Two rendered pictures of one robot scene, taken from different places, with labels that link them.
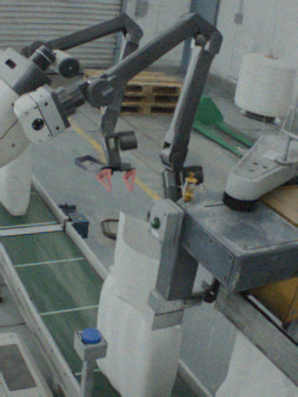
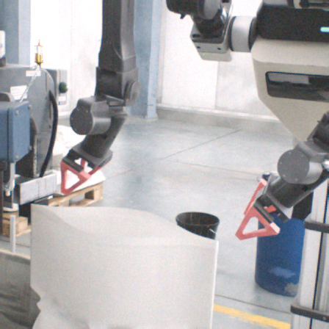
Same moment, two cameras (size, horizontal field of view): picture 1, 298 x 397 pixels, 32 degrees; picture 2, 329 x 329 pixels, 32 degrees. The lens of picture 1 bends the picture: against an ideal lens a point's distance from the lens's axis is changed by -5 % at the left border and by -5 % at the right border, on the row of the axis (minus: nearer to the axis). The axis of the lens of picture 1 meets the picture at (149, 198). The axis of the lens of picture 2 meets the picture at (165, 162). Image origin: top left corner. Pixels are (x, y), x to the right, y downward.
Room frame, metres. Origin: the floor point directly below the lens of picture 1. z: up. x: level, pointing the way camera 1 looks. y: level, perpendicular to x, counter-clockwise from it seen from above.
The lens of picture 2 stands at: (2.61, -0.60, 1.43)
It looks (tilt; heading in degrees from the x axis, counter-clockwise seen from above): 12 degrees down; 147
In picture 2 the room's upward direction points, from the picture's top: 3 degrees clockwise
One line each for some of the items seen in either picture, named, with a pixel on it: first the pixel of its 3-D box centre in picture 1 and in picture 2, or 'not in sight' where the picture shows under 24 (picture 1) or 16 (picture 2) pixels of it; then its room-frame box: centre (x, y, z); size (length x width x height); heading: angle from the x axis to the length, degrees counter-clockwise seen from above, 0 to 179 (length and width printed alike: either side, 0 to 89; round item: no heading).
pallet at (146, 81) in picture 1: (135, 81); not in sight; (7.24, 0.43, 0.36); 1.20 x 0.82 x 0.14; 118
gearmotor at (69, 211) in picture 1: (69, 217); not in sight; (2.98, 0.46, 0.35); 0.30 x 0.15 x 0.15; 32
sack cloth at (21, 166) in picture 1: (13, 146); not in sight; (3.02, 0.86, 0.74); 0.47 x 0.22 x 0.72; 30
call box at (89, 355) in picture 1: (90, 345); not in sight; (1.25, 0.11, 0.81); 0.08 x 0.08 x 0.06; 32
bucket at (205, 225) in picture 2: not in sight; (196, 236); (-0.34, 1.60, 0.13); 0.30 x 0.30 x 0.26
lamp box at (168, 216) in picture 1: (165, 221); (50, 86); (1.19, -0.05, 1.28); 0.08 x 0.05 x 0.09; 32
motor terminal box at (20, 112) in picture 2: not in sight; (1, 136); (1.66, -0.31, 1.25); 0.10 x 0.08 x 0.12; 147
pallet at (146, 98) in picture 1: (135, 91); not in sight; (7.28, 0.41, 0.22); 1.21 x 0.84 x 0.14; 122
